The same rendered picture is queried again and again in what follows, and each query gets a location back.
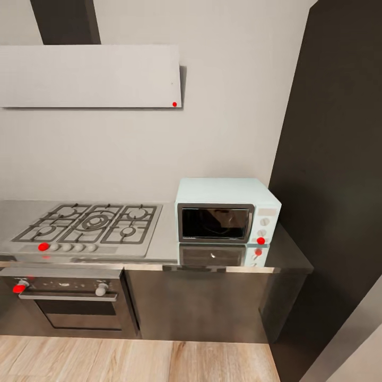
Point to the range hood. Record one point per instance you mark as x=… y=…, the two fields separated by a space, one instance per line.
x=73 y=68

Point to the fridge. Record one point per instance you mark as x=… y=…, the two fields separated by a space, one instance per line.
x=327 y=176

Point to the microwave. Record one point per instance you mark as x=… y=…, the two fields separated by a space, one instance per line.
x=238 y=210

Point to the burner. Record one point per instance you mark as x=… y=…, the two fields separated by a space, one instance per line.
x=88 y=229

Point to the oven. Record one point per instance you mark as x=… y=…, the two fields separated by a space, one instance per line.
x=76 y=302

